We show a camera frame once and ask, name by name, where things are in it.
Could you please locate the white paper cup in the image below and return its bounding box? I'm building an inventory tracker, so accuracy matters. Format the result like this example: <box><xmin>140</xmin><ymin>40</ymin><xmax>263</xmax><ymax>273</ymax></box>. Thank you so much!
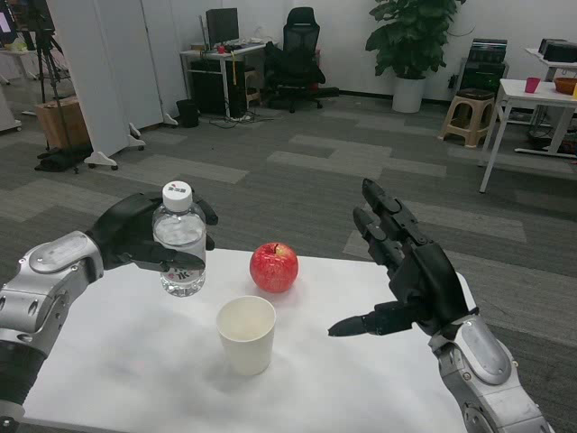
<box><xmin>215</xmin><ymin>295</ymin><xmax>277</xmax><ymax>377</ymax></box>

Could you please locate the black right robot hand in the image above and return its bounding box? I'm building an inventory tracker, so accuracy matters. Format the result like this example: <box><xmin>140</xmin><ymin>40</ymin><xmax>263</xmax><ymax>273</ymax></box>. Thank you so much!
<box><xmin>327</xmin><ymin>178</ymin><xmax>480</xmax><ymax>339</ymax></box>

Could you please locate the beige plastic stool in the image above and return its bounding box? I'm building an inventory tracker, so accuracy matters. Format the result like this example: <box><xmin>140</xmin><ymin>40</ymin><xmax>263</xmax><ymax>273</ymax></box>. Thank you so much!
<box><xmin>439</xmin><ymin>88</ymin><xmax>497</xmax><ymax>148</ymax></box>

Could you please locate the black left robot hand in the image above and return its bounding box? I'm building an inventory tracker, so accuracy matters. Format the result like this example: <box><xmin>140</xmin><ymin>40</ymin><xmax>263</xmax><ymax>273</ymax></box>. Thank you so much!
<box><xmin>85</xmin><ymin>191</ymin><xmax>220</xmax><ymax>273</ymax></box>

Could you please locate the brown cardboard box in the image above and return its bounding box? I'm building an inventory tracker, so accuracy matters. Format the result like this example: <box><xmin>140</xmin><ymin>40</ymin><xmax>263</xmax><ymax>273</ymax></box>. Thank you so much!
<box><xmin>34</xmin><ymin>99</ymin><xmax>91</xmax><ymax>150</ymax></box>

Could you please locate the wide white partition panel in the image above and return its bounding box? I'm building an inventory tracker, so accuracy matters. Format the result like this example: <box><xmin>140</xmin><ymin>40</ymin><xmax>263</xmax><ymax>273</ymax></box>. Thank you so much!
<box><xmin>44</xmin><ymin>0</ymin><xmax>150</xmax><ymax>171</ymax></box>

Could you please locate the black equipment rack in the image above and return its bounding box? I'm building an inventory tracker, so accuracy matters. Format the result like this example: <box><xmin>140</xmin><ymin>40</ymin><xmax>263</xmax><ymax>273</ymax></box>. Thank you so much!
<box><xmin>459</xmin><ymin>38</ymin><xmax>510</xmax><ymax>98</ymax></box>

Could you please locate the narrow white partition panel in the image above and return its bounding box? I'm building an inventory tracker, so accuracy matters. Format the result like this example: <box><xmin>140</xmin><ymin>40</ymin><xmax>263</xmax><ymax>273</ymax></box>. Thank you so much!
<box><xmin>142</xmin><ymin>0</ymin><xmax>190</xmax><ymax>128</ymax></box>

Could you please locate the black computer cabinet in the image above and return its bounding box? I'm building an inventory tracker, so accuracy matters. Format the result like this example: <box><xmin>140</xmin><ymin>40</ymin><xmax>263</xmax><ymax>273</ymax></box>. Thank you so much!
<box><xmin>188</xmin><ymin>59</ymin><xmax>247</xmax><ymax>116</ymax></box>

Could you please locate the green plant in white pot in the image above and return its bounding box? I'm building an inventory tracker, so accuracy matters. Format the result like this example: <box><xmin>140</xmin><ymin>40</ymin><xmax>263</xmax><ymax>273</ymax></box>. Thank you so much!
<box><xmin>364</xmin><ymin>0</ymin><xmax>468</xmax><ymax>114</ymax></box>

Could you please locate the black computer monitor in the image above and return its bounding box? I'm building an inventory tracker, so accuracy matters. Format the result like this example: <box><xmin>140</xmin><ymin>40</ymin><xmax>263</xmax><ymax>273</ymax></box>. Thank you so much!
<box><xmin>206</xmin><ymin>7</ymin><xmax>240</xmax><ymax>45</ymax></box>

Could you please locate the black case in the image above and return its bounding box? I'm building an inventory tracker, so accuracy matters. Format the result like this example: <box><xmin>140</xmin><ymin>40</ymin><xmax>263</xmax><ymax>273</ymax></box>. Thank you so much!
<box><xmin>539</xmin><ymin>39</ymin><xmax>577</xmax><ymax>63</ymax></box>

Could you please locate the black floor bag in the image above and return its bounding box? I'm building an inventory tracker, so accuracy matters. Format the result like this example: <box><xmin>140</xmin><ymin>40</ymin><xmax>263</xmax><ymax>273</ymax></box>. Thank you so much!
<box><xmin>34</xmin><ymin>143</ymin><xmax>94</xmax><ymax>172</ymax></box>

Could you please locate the clear plastic water bottle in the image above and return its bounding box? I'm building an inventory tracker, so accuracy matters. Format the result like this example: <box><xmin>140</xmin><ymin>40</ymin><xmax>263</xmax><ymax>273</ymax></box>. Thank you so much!
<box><xmin>151</xmin><ymin>180</ymin><xmax>207</xmax><ymax>299</ymax></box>

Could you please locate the black camera box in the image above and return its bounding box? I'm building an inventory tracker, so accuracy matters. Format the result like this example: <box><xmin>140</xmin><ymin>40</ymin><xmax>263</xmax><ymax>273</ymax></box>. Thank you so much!
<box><xmin>11</xmin><ymin>0</ymin><xmax>56</xmax><ymax>33</ymax></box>

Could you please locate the black trash bin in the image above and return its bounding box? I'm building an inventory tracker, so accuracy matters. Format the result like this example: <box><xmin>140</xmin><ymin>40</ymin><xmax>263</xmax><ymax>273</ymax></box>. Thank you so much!
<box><xmin>176</xmin><ymin>98</ymin><xmax>200</xmax><ymax>129</ymax></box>

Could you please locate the black tripod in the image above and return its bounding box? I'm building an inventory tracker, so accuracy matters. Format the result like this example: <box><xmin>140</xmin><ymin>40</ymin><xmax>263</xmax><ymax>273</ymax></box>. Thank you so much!
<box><xmin>20</xmin><ymin>29</ymin><xmax>80</xmax><ymax>175</ymax></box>

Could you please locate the white side table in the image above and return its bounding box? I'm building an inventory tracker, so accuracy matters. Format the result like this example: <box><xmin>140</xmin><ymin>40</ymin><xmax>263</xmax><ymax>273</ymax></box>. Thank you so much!
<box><xmin>478</xmin><ymin>78</ymin><xmax>577</xmax><ymax>194</ymax></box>

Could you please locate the white office desk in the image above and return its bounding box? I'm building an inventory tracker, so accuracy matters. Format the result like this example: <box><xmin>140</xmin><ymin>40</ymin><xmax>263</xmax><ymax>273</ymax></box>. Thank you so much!
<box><xmin>179</xmin><ymin>42</ymin><xmax>268</xmax><ymax>119</ymax></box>

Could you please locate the white wheeled cabinet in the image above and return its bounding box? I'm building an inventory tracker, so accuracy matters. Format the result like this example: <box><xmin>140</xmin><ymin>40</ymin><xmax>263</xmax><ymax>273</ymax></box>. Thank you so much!
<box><xmin>0</xmin><ymin>80</ymin><xmax>23</xmax><ymax>134</ymax></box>

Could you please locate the red apple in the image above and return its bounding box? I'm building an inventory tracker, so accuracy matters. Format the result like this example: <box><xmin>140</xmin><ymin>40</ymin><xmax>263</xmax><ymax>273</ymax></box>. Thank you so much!
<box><xmin>249</xmin><ymin>242</ymin><xmax>300</xmax><ymax>294</ymax></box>

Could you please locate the black mesh office chair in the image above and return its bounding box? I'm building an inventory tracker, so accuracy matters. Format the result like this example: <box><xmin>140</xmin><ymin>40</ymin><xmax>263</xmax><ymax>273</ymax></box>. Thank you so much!
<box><xmin>263</xmin><ymin>7</ymin><xmax>326</xmax><ymax>114</ymax></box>

